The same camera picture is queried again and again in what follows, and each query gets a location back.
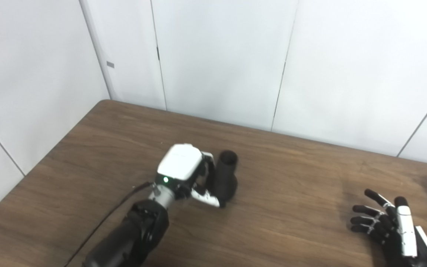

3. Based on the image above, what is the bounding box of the white and black right hand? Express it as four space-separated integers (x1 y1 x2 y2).
350 189 427 267

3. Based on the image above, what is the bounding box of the white and black left hand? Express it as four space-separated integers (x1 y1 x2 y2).
155 144 221 208

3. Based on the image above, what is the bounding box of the black flared nozzle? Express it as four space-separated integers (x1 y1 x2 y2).
213 150 239 208

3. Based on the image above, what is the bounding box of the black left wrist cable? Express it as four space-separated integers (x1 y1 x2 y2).
63 181 159 267

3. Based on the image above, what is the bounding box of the white wall trim strip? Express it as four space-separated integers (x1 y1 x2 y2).
79 0 116 101

